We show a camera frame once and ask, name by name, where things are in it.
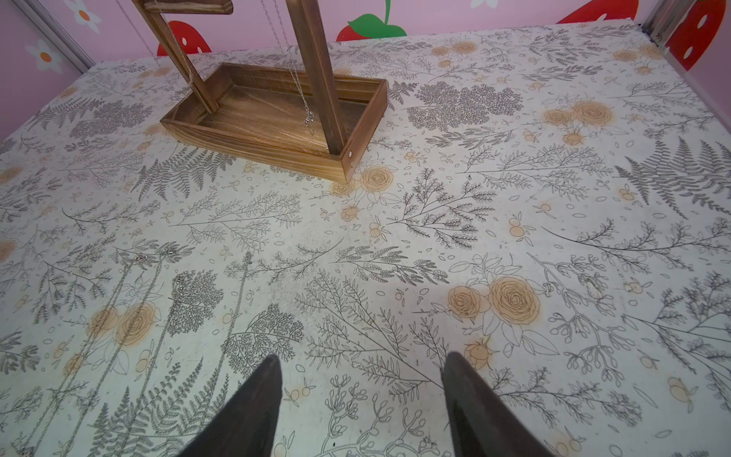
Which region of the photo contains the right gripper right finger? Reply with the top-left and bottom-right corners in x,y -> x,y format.
442,352 -> 550,456

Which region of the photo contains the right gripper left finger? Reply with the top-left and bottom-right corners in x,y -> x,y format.
180,354 -> 283,457

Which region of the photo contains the wooden jewelry display stand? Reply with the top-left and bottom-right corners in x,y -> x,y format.
134,1 -> 388,184

